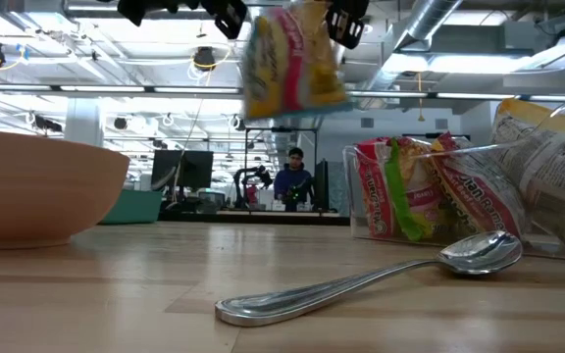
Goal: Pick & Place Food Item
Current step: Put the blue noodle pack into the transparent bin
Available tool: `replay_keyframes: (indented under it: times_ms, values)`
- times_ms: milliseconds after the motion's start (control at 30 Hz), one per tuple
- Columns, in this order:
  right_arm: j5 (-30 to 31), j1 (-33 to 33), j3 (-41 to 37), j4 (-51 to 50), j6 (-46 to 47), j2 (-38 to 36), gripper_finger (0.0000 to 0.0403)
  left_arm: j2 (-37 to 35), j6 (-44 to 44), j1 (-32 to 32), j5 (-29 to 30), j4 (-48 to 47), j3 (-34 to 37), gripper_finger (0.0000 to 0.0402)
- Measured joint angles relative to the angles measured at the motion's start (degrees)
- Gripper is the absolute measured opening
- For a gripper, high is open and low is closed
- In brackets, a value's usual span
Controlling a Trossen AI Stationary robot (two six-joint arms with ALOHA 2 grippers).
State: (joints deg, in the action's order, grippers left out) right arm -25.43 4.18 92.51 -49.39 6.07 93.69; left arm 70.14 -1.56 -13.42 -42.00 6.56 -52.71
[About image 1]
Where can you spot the silver blue food packet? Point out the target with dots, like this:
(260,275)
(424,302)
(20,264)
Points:
(292,64)

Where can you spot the small teal plastic bin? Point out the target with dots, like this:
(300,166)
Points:
(133,208)

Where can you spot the small red ramen packet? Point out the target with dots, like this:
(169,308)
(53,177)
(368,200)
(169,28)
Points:
(402,206)

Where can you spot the roast beef ramen packet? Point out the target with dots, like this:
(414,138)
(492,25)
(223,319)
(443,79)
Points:
(483,196)

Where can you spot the shiny silver spoon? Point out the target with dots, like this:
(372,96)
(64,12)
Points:
(478,252)

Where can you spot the black background robot arm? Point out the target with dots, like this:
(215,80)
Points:
(250,179)

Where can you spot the long ceiling light strip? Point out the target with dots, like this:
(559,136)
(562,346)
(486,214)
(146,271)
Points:
(116,89)

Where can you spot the black desk monitor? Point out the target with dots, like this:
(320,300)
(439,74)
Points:
(167,169)
(198,169)

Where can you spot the person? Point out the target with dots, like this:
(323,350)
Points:
(292,184)

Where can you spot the black background equipment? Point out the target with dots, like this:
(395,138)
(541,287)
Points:
(322,184)

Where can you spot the clear plastic container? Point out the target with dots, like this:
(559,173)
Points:
(537,245)

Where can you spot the large ribbed silver duct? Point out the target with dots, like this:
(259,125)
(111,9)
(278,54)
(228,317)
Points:
(282,132)

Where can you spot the slim silver duct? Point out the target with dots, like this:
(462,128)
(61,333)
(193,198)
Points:
(425,19)

